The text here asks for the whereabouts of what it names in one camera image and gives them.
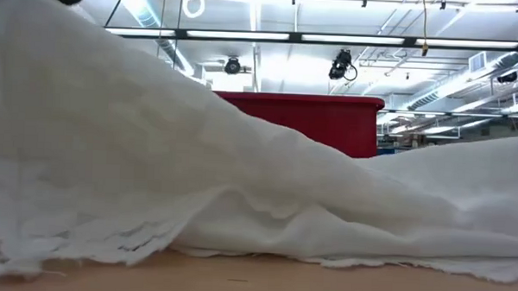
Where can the white air vent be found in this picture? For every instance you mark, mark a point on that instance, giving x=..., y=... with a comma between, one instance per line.
x=477, y=62

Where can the black dome fixture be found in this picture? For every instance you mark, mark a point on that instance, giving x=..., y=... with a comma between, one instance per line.
x=507, y=77

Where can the white towel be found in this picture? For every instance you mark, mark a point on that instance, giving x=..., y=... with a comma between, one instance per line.
x=155, y=159

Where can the round black hanging camera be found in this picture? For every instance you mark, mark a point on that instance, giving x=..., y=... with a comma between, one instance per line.
x=232, y=66

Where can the red plastic laundry basket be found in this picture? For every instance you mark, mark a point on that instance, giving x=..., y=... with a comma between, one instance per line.
x=329, y=126

